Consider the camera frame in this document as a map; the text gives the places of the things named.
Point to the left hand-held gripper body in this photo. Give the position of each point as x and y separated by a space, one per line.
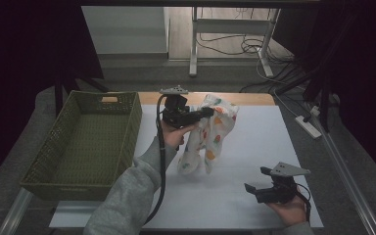
176 112

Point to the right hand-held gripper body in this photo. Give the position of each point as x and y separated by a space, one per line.
280 192

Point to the white cloth with coloured print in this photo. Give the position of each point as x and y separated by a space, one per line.
213 137

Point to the green woven plastic basket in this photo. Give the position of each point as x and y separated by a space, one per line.
91 147

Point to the person's right hand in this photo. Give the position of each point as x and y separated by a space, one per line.
292 212

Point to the person's left hand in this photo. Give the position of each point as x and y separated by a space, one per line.
174 135

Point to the white table mat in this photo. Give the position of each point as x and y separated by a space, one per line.
248 147

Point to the white power strip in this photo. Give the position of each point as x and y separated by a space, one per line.
307 127

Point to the white plug adapter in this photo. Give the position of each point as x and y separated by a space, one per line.
315 111

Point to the black metal stand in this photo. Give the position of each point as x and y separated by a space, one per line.
323 107

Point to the black tripod stand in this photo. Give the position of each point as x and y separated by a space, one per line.
58 94

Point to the dark curtain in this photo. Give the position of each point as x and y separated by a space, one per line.
365 81
19 65

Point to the aluminium rail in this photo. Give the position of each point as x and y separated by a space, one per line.
346 182
14 212

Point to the white metal desk frame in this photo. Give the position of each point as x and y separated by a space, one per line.
231 26

